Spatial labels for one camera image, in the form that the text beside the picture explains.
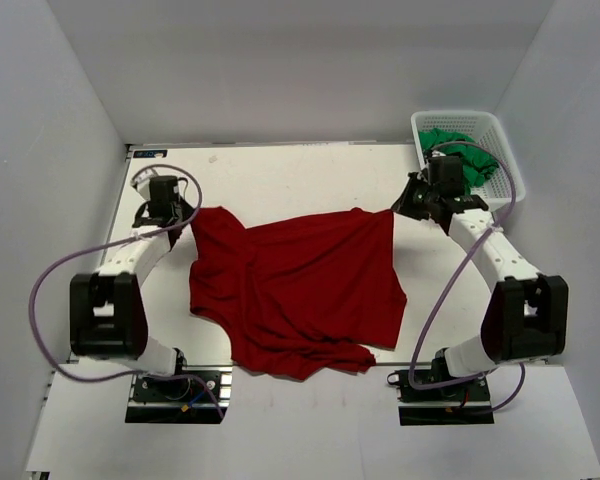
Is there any red t-shirt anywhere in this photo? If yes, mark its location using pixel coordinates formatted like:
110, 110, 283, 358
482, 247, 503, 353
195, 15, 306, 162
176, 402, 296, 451
189, 207, 407, 381

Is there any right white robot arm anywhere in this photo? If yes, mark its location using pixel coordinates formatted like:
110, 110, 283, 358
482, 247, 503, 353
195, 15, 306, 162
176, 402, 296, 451
392, 172, 569, 399

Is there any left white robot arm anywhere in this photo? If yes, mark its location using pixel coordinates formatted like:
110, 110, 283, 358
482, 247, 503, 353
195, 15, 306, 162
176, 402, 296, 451
69, 196, 196, 399

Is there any blue label sticker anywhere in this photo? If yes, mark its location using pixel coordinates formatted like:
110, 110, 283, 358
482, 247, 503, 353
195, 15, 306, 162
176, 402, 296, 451
132, 149, 168, 159

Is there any green t-shirt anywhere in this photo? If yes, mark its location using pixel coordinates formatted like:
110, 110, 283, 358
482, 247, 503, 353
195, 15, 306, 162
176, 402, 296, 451
418, 128, 499, 193

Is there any white plastic basket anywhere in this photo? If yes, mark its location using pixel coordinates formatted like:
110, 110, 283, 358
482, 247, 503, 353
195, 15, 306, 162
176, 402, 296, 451
411, 110, 526, 212

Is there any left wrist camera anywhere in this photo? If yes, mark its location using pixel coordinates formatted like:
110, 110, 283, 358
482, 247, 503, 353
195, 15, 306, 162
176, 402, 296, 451
130, 172, 182, 204

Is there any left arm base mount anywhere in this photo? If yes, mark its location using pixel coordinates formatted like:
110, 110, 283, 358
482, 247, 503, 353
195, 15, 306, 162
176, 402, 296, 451
125, 366, 232, 425

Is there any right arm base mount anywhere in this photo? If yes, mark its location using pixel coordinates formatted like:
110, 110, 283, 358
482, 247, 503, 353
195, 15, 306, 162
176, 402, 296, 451
386, 370, 494, 427

